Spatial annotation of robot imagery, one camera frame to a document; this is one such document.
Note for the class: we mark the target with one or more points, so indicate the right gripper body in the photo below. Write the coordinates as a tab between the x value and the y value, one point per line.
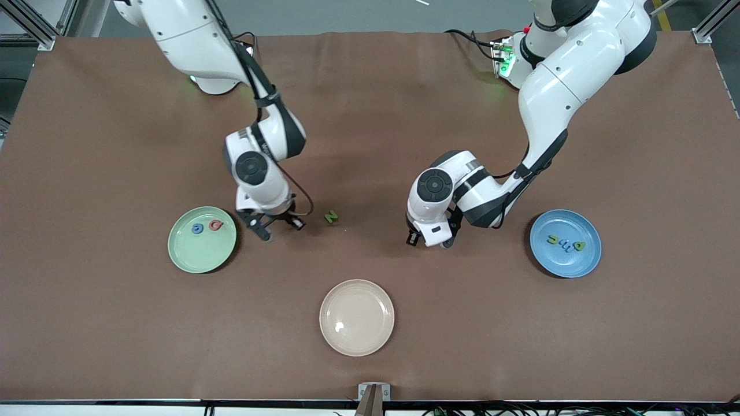
287	216

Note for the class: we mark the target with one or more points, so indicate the green letter N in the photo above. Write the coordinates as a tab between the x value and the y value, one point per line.
330	216

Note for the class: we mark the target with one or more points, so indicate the pink letter Q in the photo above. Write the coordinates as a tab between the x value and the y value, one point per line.
211	226

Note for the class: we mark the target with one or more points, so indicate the blue letter G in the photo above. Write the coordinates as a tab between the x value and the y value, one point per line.
193	229

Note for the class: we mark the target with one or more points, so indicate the blue letter m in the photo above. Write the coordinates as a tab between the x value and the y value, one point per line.
566	247

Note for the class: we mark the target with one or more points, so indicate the green letter p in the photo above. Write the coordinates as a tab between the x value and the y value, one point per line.
579	245

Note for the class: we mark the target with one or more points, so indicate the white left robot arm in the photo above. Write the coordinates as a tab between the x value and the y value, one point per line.
566	81

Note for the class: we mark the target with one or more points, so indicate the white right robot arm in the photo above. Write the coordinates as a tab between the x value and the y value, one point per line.
191	34

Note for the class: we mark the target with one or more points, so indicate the green round plate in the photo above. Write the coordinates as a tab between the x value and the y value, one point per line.
202	254

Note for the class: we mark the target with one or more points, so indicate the beige round plate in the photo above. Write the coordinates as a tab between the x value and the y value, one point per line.
356	318

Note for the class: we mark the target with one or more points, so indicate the blue round plate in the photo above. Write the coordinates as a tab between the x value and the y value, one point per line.
566	266

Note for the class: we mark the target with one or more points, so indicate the brown table mat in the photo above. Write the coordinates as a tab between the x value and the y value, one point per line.
370	115

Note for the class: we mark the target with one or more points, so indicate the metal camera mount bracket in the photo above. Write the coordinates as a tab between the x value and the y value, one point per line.
374	393

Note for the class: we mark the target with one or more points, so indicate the aluminium frame profile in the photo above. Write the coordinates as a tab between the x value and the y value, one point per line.
702	36
46	40

